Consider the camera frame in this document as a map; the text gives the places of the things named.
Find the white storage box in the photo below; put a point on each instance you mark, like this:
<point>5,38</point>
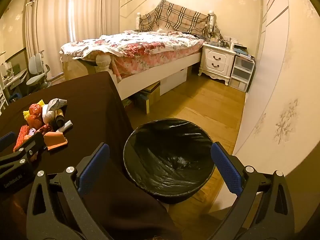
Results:
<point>173,80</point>

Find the yellow plastic bag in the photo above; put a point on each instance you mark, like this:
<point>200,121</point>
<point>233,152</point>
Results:
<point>40,103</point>

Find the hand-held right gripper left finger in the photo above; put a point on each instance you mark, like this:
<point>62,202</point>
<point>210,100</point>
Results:
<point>95,166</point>

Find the orange pouch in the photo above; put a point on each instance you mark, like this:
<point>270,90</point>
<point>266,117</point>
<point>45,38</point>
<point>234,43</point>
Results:
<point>56,140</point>

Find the white nightstand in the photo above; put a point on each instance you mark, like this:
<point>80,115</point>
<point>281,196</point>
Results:
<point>216,60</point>

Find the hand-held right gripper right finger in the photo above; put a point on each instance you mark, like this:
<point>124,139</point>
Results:
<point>226,170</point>

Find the red plastic bag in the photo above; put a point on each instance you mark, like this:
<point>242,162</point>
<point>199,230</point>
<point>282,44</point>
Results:
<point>35,116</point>

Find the white bookshelf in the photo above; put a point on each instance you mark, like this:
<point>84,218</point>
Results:
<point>3,95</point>

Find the red foam net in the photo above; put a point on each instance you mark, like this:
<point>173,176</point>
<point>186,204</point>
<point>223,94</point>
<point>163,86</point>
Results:
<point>20,137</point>

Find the plastic drawer unit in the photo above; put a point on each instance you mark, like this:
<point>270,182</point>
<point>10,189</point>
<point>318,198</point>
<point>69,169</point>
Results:
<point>242,73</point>

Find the study desk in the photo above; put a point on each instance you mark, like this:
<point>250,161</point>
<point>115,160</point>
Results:
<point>13,78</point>

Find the white squeezed tube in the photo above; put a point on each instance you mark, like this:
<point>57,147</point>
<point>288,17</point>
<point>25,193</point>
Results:
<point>65,126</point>

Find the white patterned wardrobe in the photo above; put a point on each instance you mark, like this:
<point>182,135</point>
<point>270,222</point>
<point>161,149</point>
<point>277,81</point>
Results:
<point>280,85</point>

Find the plaid blanket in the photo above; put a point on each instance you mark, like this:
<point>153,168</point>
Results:
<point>175,16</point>

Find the beige labelled bottle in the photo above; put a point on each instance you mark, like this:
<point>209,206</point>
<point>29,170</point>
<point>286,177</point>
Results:
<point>60,116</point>

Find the floral duvet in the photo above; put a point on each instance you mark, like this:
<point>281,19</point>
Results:
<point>130,43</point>

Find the white crumpled bag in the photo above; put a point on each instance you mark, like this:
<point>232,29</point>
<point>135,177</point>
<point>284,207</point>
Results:
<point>51,107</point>

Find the beige curtains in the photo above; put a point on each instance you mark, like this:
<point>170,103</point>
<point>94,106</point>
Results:
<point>75,17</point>

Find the black lined trash bin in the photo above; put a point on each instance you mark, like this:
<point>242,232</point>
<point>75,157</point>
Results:
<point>170,160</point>

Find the grey office chair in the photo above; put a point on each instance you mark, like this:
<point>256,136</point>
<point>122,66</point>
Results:
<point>37,72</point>

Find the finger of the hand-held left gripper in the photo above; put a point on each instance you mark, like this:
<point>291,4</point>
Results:
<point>31,146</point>
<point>7,140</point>

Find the white bed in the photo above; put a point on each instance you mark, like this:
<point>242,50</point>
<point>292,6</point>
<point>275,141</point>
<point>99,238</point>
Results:
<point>155,75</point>

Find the cardboard box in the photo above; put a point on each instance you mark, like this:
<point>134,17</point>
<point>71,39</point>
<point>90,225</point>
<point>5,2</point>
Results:
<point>150,96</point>

